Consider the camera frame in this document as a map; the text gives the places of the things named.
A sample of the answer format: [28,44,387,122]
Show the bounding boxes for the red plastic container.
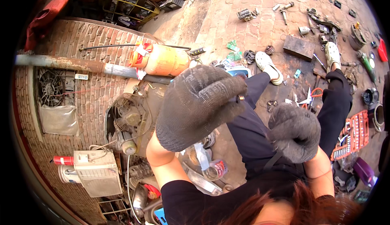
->
[377,38,388,62]

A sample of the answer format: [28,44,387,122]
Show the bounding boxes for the white kettle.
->
[58,165,82,184]

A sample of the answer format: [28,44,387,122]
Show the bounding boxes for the heap of tool parts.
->
[307,8,342,45]

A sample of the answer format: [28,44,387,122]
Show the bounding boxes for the black fan grille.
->
[37,68,75,107]

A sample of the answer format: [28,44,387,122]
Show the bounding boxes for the black round motor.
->
[362,88,379,106]

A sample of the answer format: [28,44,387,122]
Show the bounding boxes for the grey metal part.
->
[237,8,260,22]

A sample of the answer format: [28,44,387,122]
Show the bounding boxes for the blue plastic piece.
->
[154,207,168,225]

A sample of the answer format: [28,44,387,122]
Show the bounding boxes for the orange handled scissors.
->
[300,87,324,110]

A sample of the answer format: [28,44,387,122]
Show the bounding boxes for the shiny metal cover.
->
[132,182,149,218]

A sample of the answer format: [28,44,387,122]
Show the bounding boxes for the red cloth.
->
[24,0,80,52]

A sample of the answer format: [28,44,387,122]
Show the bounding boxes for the green angle grinder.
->
[357,51,377,83]

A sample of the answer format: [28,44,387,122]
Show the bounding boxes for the person's legs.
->
[227,42,354,180]

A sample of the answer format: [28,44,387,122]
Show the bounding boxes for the rusty metal pipe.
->
[15,55,172,85]

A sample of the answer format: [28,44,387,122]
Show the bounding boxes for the rusty metal block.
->
[283,35,315,62]

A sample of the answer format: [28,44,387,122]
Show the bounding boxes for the dusty air compressor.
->
[105,93,153,156]

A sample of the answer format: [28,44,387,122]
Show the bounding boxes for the white appliance box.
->
[74,150,123,198]

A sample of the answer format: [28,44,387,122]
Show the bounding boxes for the clear plastic jar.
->
[202,159,228,182]
[188,146,212,166]

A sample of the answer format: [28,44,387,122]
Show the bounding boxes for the orange gas cylinder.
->
[128,42,192,77]

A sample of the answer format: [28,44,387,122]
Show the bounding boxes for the orange socket set case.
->
[330,110,370,161]

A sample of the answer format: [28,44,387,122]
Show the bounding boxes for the metal hammer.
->
[279,2,295,25]

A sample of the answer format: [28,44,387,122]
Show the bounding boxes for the blue tray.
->
[227,67,252,79]

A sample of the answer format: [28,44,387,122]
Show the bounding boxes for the person's left hand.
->
[155,65,254,153]

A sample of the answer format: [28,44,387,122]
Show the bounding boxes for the black box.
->
[160,0,185,12]

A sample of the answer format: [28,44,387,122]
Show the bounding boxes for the black wire coil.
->
[243,50,257,64]

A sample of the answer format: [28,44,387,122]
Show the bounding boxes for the metal ring housing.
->
[368,103,385,132]

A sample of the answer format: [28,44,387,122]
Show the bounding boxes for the clear plastic bag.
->
[39,105,80,136]

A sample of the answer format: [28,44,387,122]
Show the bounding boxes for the purple plastic tool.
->
[353,157,376,186]

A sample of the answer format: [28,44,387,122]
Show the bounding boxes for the yellow metal rack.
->
[97,0,161,28]

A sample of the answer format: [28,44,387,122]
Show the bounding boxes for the flat metal bar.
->
[182,164,223,196]

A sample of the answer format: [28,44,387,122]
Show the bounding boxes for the grey motor housing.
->
[349,22,367,51]

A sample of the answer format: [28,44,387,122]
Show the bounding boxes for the person's body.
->
[160,164,364,225]

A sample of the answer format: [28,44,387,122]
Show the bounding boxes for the red spray can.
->
[53,156,75,166]

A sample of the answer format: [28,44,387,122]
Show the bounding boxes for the thin black rod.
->
[80,44,191,51]

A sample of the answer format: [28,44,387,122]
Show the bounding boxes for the person's right hand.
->
[268,103,321,164]

